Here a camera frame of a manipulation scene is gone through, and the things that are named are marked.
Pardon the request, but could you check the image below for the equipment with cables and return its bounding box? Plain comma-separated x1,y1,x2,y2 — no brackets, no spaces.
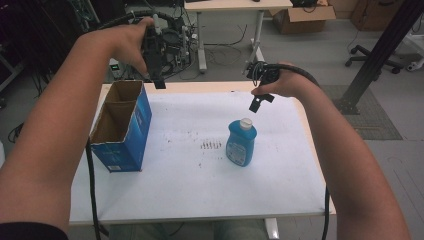
162,15,198,78

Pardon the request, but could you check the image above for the grey floor mat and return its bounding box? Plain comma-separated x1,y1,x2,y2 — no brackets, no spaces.
319,84,404,141

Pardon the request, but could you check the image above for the white desk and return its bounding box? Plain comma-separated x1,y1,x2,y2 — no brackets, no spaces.
183,0,294,75

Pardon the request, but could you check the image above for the blue cardboard box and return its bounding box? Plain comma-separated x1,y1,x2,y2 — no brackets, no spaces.
89,79,153,173

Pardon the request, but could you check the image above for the person's left hand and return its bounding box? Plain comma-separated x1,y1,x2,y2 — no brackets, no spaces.
95,16,156,78

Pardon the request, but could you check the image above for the white power strip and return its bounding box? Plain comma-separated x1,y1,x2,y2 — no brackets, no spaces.
108,58,126,80

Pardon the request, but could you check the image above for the black metal stand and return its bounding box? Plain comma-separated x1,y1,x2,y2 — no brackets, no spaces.
334,0,424,116

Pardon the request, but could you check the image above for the open brown cardboard box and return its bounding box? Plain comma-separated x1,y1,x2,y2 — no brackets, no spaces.
269,4,337,35

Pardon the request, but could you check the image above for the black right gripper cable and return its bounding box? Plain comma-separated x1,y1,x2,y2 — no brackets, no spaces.
263,63,331,240

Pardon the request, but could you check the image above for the white table leg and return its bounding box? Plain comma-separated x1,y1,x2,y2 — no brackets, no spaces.
264,217,281,240

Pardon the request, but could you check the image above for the black office chair base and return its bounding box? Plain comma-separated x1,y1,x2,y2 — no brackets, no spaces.
344,44,405,75

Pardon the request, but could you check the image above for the blue bottle with white cap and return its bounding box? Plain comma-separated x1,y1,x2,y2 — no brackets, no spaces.
225,117,258,168

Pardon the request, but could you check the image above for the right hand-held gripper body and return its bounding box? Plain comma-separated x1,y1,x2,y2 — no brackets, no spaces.
245,61,282,87

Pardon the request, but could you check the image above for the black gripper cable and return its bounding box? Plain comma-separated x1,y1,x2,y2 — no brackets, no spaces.
263,63,331,240
84,9,178,240

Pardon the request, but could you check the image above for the closed brown cardboard box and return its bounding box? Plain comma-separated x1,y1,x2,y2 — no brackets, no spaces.
349,0,406,33

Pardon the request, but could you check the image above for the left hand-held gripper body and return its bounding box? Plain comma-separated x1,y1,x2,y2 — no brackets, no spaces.
141,13,166,82

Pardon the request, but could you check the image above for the person's right hand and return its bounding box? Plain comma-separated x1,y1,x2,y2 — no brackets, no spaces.
250,61,322,99

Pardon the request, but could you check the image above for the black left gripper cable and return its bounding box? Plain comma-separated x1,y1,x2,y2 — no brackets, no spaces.
84,9,178,240

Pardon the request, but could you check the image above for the person's black sleeve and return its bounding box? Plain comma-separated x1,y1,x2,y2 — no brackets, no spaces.
0,221,70,240

